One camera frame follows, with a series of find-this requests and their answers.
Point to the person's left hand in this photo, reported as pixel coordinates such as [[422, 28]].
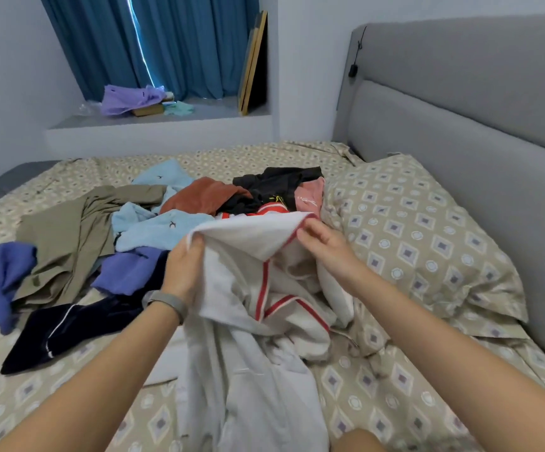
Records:
[[184, 268]]

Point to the person's right hand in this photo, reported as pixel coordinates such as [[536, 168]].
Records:
[[327, 249]]

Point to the light blue fleece garment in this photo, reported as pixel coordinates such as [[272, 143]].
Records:
[[159, 230]]

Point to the pink shirt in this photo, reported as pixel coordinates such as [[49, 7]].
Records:
[[310, 197]]

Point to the rust brown garment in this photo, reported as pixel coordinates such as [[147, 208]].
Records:
[[202, 195]]

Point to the black garment yellow print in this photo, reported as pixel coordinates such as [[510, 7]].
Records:
[[272, 188]]

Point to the white red-striped zip jacket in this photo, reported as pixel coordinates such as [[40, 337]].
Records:
[[244, 372]]

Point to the olive green trousers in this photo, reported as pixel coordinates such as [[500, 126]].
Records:
[[65, 240]]

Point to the navy velvet garment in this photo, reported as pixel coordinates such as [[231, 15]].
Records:
[[74, 325]]

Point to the bed with patterned beige sheet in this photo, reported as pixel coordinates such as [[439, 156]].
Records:
[[56, 400]]

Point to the person's right forearm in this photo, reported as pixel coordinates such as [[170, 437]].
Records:
[[461, 362]]

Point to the person's left forearm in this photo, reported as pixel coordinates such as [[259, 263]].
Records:
[[93, 386]]

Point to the grey band wristwatch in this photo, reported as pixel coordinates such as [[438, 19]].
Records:
[[166, 301]]

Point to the patterned beige pillow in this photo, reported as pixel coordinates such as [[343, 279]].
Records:
[[423, 240]]

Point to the teal small item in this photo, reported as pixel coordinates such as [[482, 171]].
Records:
[[178, 108]]

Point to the small wooden box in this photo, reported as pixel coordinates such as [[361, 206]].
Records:
[[148, 110]]

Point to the purple cloth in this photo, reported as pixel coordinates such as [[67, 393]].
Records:
[[129, 99]]

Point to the clear plastic bag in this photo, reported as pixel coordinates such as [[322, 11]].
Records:
[[89, 108]]

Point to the leaning wooden picture frames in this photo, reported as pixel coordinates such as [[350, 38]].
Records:
[[253, 66]]

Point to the grey upholstered headboard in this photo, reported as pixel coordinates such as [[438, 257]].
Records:
[[480, 117]]

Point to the blue curtain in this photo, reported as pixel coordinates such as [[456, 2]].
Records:
[[178, 42]]

